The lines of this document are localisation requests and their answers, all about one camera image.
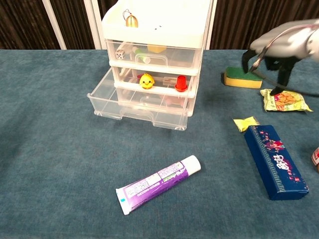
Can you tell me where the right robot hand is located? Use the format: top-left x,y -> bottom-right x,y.
241,18 -> 319,97

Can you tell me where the green and white cylinder toy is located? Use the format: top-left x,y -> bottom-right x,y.
132,46 -> 151,63

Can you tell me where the blue printed carton box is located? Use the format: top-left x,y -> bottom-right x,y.
243,124 -> 310,201

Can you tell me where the yellow snack packet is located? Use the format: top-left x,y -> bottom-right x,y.
260,89 -> 314,113

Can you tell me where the clear jar with brown paste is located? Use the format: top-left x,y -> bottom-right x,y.
311,146 -> 319,174

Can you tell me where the purple and white toothpaste tube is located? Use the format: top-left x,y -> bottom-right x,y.
115,154 -> 201,216

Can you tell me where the clear drawer with chick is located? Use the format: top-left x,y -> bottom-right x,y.
86,67 -> 199,130

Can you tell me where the red toy cup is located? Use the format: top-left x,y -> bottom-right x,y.
174,75 -> 188,92

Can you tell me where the green and yellow sponge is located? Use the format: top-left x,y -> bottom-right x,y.
223,66 -> 264,89

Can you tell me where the dark brown pleated curtain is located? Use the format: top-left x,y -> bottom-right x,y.
0,0 -> 319,54

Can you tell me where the yellow toy block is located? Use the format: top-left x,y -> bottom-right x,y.
147,44 -> 167,53

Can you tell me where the yellow chick toy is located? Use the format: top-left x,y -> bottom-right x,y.
139,73 -> 156,90

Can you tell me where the pink toy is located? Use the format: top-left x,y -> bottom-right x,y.
163,96 -> 182,106

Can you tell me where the gold bell with red cord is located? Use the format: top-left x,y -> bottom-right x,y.
123,9 -> 139,28

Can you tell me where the clear drawer with die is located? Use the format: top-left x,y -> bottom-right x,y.
106,39 -> 202,68

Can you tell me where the teal table cloth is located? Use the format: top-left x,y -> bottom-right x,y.
0,49 -> 319,239

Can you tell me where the white plastic drawer unit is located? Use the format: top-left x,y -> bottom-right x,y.
101,0 -> 209,118

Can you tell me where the small yellow paper packet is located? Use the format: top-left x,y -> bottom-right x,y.
233,116 -> 260,132

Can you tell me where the white partition frame post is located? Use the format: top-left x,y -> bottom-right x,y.
203,0 -> 215,50
41,0 -> 67,50
83,0 -> 108,50

